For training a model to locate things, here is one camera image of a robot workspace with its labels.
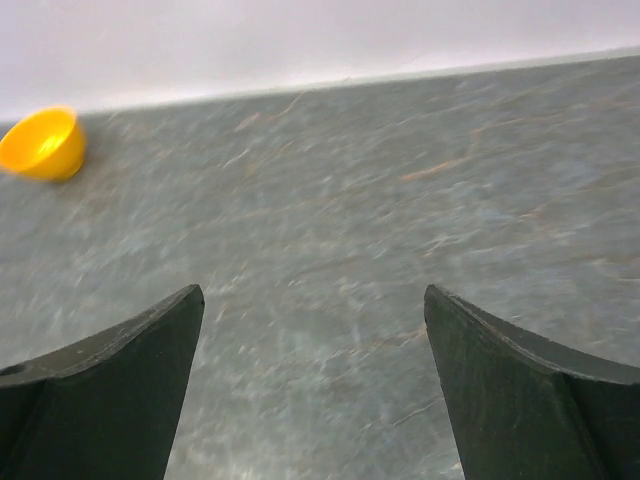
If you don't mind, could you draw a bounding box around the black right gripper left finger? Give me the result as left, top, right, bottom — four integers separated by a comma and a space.
1, 285, 204, 479

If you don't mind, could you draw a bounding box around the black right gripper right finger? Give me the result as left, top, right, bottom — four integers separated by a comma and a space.
424, 284, 639, 479

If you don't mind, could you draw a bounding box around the orange plastic bowl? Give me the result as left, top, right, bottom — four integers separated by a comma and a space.
1, 106, 87, 182

